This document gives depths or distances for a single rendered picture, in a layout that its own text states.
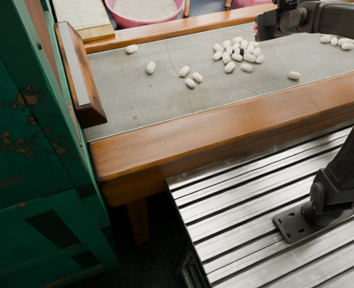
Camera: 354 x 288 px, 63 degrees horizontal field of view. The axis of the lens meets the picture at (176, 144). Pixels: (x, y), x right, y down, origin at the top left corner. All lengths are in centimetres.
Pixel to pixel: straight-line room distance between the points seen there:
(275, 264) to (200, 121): 36
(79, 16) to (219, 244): 76
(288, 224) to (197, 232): 21
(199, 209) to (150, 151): 18
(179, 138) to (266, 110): 24
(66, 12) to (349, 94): 86
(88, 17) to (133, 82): 27
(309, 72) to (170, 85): 42
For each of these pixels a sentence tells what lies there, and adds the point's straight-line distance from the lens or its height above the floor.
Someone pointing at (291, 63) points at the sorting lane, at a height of 74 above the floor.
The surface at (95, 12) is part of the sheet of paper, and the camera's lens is 101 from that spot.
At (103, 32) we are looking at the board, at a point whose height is 78.
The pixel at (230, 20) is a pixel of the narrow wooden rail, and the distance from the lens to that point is 103.
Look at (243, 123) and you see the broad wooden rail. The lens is 73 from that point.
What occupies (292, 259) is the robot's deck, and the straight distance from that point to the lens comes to 73.
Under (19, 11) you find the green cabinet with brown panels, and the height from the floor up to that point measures 118.
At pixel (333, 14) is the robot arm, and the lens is 64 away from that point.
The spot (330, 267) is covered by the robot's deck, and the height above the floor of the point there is 67.
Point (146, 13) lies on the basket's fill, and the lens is 107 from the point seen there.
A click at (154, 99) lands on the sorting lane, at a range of 78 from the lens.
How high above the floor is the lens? 133
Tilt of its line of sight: 58 degrees down
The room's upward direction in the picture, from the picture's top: 7 degrees clockwise
